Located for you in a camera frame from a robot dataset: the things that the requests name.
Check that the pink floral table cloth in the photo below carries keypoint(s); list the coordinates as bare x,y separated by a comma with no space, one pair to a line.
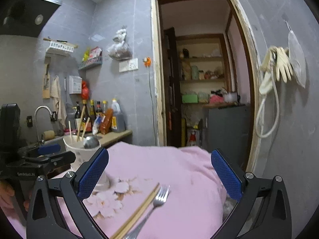
184,194

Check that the large oil jug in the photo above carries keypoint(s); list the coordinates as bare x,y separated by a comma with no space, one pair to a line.
118,124

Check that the white rubber glove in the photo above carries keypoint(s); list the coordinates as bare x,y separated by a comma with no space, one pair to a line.
275,66

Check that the pale bamboo chopstick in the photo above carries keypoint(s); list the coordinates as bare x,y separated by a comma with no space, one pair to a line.
85,128
70,131

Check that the grey cabinet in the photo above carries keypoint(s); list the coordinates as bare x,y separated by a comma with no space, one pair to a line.
227,128

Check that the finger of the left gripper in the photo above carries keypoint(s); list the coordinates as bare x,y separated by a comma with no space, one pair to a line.
49,149
57,160

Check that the orange snack bag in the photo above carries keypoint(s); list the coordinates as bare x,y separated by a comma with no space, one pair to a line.
106,122

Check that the black range hood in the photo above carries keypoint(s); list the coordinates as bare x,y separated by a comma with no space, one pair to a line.
28,17

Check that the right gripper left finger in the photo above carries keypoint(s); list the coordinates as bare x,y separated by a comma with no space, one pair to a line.
89,173

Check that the dark soy sauce bottle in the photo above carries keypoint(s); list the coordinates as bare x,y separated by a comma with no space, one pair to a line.
86,118

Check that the dark bamboo chopstick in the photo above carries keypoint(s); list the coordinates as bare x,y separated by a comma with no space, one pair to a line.
139,216
135,212

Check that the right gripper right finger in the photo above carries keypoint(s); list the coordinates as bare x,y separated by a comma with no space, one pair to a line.
229,173

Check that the person's left hand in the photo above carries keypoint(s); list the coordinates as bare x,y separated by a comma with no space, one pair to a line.
6,194

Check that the green box on shelf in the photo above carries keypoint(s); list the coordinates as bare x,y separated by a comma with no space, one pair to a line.
189,98

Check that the silver ladle spoon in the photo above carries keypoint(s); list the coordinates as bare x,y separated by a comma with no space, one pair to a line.
91,142

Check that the chrome sink faucet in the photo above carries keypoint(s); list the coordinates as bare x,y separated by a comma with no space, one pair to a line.
42,121

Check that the white plastic utensil holder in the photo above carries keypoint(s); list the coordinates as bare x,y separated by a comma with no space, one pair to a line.
84,155

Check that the hanging plastic bag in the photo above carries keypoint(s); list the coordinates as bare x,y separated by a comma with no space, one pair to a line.
120,50

